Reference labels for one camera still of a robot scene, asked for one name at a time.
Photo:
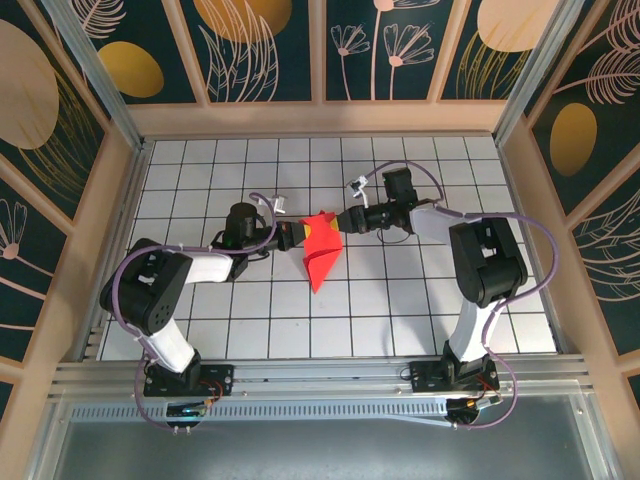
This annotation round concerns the red paper sheet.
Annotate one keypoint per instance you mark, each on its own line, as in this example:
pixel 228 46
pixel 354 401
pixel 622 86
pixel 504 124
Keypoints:
pixel 322 257

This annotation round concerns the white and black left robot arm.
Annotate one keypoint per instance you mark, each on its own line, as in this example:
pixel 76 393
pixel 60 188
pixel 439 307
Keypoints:
pixel 145 290

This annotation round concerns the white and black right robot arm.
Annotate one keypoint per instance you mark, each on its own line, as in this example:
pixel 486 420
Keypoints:
pixel 490 265

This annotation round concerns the grey metal sheet panel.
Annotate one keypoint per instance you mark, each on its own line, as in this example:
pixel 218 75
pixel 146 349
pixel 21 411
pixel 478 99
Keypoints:
pixel 320 452

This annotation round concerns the aluminium side rail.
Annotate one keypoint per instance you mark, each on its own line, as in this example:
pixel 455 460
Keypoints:
pixel 117 240
pixel 532 240

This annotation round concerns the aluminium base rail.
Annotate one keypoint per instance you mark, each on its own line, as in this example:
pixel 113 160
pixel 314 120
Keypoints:
pixel 320 375

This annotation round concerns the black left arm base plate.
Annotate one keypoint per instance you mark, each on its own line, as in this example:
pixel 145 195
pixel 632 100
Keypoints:
pixel 220 380

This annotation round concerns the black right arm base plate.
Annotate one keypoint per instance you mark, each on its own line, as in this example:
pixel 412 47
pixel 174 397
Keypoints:
pixel 425 376

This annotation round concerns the aluminium corner post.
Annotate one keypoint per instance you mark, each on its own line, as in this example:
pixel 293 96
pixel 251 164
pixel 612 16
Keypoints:
pixel 535 75
pixel 100 85

